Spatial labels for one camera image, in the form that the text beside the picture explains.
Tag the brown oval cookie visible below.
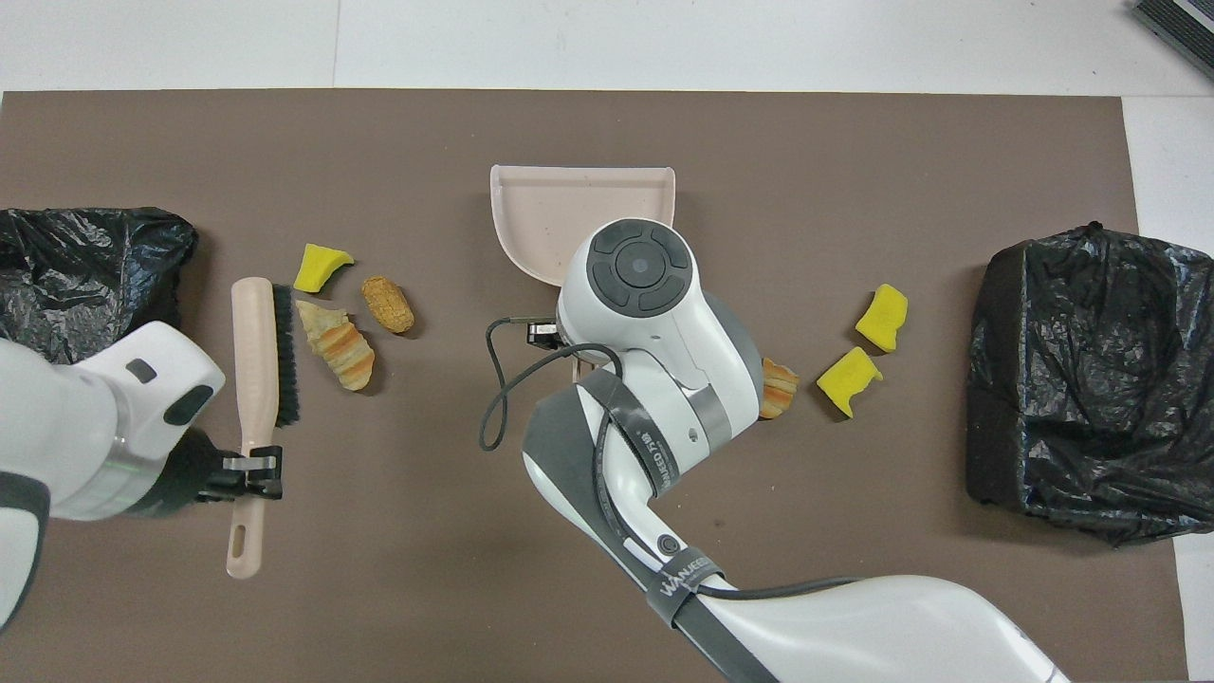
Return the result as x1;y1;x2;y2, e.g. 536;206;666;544
361;276;415;335

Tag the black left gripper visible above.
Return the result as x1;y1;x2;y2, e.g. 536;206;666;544
126;427;284;519

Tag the brown table mat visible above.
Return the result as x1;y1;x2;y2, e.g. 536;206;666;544
0;88;1189;683

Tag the striped orange croissant piece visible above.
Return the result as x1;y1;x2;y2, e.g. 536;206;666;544
317;319;376;392

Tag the yellow sponge piece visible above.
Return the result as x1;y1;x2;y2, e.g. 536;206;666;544
816;346;884;419
293;244;356;294
855;284;909;354

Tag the beige plastic dustpan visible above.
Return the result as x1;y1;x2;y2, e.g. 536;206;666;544
490;164;676;382

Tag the beige hand brush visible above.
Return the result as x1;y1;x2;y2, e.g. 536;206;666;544
226;277;303;580

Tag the small striped croissant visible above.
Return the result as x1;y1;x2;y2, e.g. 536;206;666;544
762;358;800;420

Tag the black bag lined bin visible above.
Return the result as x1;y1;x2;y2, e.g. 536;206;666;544
966;221;1214;548
0;207;199;367

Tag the grey ribbed device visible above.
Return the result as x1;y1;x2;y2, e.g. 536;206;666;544
1133;0;1214;82

